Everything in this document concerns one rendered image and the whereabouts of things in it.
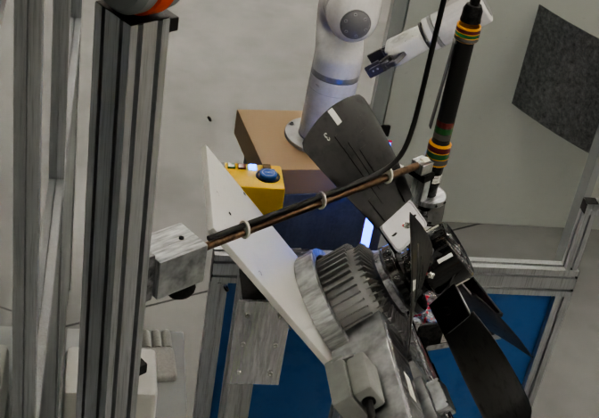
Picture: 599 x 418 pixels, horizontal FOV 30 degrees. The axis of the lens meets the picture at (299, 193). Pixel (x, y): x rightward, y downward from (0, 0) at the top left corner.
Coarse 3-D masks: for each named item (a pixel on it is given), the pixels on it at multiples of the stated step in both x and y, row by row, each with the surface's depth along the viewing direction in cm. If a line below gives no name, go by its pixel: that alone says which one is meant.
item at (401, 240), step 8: (408, 208) 210; (392, 216) 208; (400, 216) 209; (408, 216) 210; (416, 216) 211; (384, 224) 207; (392, 224) 208; (400, 224) 209; (424, 224) 211; (384, 232) 207; (392, 232) 208; (400, 232) 209; (408, 232) 209; (392, 240) 208; (400, 240) 208; (408, 240) 209; (400, 248) 208
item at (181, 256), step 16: (176, 224) 174; (160, 240) 170; (176, 240) 171; (192, 240) 171; (160, 256) 167; (176, 256) 167; (192, 256) 169; (160, 272) 166; (176, 272) 169; (192, 272) 171; (160, 288) 168; (176, 288) 171
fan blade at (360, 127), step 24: (360, 96) 214; (360, 120) 210; (312, 144) 200; (336, 144) 204; (360, 144) 207; (384, 144) 211; (336, 168) 203; (360, 168) 206; (360, 192) 205; (384, 192) 208; (408, 192) 211; (384, 216) 206
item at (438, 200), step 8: (416, 160) 207; (424, 168) 206; (416, 176) 208; (424, 176) 207; (432, 176) 209; (416, 184) 211; (424, 184) 209; (416, 192) 211; (424, 192) 210; (440, 192) 215; (416, 200) 212; (424, 200) 212; (432, 200) 212; (440, 200) 213; (432, 208) 212
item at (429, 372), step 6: (408, 312) 208; (414, 330) 206; (414, 336) 205; (414, 342) 204; (420, 342) 204; (420, 348) 203; (420, 354) 202; (426, 354) 202; (426, 360) 201; (426, 366) 200; (432, 366) 200; (426, 372) 199; (432, 372) 199; (426, 378) 199; (432, 378) 198; (444, 414) 194; (450, 414) 194
